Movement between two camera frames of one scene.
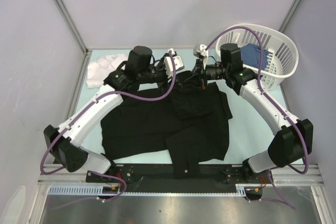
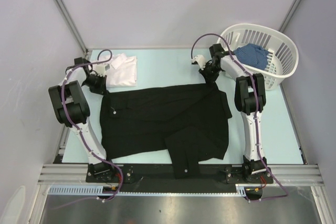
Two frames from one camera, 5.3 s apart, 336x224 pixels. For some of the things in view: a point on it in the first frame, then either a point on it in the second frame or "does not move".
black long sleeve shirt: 182,117 does not move
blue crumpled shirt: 251,54 does not move
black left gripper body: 161,78 to 95,83
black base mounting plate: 156,178 does not move
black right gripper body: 202,79 to 210,72
